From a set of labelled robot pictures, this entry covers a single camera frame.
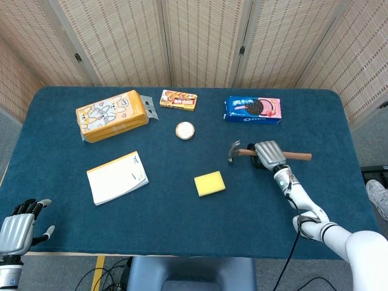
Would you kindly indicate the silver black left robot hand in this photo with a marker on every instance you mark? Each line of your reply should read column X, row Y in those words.
column 15, row 230

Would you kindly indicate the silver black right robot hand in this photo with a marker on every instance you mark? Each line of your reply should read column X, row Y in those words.
column 269, row 154

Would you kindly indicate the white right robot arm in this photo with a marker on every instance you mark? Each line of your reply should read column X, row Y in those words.
column 309, row 209

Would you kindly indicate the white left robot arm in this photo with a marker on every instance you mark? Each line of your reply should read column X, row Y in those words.
column 9, row 272

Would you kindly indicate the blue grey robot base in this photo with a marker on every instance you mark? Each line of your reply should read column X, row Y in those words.
column 191, row 272

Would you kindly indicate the yellow sponge block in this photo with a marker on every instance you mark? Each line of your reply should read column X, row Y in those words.
column 209, row 183

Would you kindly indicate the blue Oreo cookie box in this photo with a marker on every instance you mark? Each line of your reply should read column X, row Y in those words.
column 251, row 109

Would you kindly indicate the yellow snack box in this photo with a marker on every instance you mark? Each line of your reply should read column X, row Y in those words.
column 179, row 100

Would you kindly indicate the black equipment base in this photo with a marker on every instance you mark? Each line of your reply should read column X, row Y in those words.
column 376, row 172

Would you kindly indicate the dark metal screen hinge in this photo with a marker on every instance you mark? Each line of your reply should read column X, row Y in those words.
column 78, row 57
column 242, row 50

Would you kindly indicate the white notepad yellow binding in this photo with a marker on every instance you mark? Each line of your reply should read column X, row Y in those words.
column 116, row 179

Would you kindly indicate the white sneaker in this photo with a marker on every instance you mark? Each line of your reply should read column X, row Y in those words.
column 377, row 197

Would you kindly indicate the teal tablecloth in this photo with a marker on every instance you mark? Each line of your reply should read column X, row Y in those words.
column 169, row 224

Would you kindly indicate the woven folding screen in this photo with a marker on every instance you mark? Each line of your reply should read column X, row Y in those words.
column 200, row 39

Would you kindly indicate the yellow cartoon tissue pack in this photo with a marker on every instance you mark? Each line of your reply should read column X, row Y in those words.
column 110, row 116

